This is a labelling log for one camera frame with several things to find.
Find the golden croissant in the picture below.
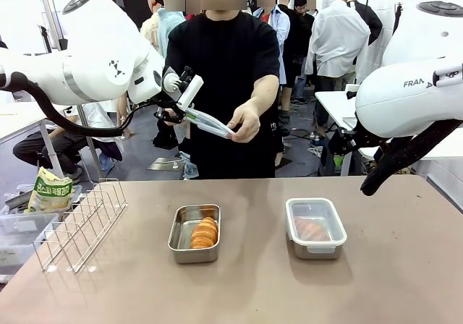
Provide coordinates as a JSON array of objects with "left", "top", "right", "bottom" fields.
[
  {"left": 293, "top": 216, "right": 331, "bottom": 241},
  {"left": 190, "top": 216, "right": 219, "bottom": 250}
]

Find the rectangular steel container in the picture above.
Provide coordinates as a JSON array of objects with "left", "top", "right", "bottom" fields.
[
  {"left": 289, "top": 229, "right": 343, "bottom": 260},
  {"left": 166, "top": 203, "right": 221, "bottom": 265}
]

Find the clear plastic container lid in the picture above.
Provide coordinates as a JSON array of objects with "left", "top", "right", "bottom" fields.
[
  {"left": 186, "top": 107, "right": 236, "bottom": 139},
  {"left": 284, "top": 197, "right": 348, "bottom": 255}
]

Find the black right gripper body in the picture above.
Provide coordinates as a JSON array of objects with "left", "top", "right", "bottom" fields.
[{"left": 327, "top": 121, "right": 390, "bottom": 155}]

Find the mannequin in white shirt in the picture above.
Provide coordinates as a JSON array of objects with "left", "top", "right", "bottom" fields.
[{"left": 305, "top": 0, "right": 372, "bottom": 129}]

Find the mannequin in black jacket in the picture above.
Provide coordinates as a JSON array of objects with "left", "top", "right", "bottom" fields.
[{"left": 346, "top": 0, "right": 383, "bottom": 46}]

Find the clear plastic storage bin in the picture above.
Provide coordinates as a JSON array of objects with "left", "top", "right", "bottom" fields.
[{"left": 0, "top": 212, "right": 61, "bottom": 278}]

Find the black light stand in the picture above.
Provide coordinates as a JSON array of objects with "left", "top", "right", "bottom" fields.
[{"left": 392, "top": 1, "right": 404, "bottom": 32}]

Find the person's left hand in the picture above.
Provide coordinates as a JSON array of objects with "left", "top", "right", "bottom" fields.
[{"left": 226, "top": 101, "right": 261, "bottom": 144}]

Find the mannequin in pale blue shirt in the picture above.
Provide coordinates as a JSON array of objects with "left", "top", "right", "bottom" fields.
[{"left": 252, "top": 5, "right": 291, "bottom": 86}]

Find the black right arm cable sleeve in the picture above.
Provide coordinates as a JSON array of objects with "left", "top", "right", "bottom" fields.
[{"left": 360, "top": 119, "right": 463, "bottom": 197}]

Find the mannequin in dark red jacket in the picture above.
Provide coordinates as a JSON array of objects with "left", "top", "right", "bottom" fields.
[{"left": 115, "top": 98, "right": 137, "bottom": 139}]

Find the seated person in white shirt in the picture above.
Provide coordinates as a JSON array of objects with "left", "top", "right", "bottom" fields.
[{"left": 12, "top": 101, "right": 124, "bottom": 180}]

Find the metal wire rack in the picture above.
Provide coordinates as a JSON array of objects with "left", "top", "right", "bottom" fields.
[{"left": 33, "top": 178, "right": 128, "bottom": 273}]

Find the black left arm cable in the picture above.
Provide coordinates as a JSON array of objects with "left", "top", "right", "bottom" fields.
[{"left": 7, "top": 71, "right": 182, "bottom": 137}]

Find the mannequin in beige shirt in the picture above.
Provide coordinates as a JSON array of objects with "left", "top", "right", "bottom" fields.
[{"left": 140, "top": 0, "right": 163, "bottom": 50}]

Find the mannequin in light blue sweater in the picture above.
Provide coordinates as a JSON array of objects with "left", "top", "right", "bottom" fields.
[{"left": 157, "top": 0, "right": 187, "bottom": 61}]

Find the white floor base plate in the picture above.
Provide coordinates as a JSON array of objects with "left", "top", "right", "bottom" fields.
[{"left": 148, "top": 156, "right": 184, "bottom": 172}]

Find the green yellow snack bag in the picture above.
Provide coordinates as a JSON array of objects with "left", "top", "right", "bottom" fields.
[{"left": 24, "top": 166, "right": 73, "bottom": 215}]

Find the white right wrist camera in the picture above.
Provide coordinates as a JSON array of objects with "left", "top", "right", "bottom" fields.
[{"left": 343, "top": 83, "right": 362, "bottom": 101}]

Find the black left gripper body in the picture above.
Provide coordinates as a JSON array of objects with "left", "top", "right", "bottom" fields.
[{"left": 153, "top": 101, "right": 192, "bottom": 124}]

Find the thin black tripod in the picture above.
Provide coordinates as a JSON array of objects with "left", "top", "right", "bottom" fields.
[{"left": 38, "top": 25, "right": 51, "bottom": 54}]

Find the grey metal tray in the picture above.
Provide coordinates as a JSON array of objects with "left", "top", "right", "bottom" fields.
[{"left": 4, "top": 189, "right": 35, "bottom": 213}]

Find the mannequin in black coat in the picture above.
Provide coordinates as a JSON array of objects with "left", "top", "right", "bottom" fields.
[{"left": 276, "top": 0, "right": 315, "bottom": 57}]

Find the person in black t-shirt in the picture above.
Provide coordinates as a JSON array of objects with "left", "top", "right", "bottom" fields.
[{"left": 164, "top": 0, "right": 281, "bottom": 179}]

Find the person's left forearm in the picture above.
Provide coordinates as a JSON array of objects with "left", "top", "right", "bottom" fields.
[{"left": 249, "top": 73, "right": 281, "bottom": 114}]

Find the black clothing heap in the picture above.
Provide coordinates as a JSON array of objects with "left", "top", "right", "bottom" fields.
[{"left": 152, "top": 119, "right": 180, "bottom": 150}]

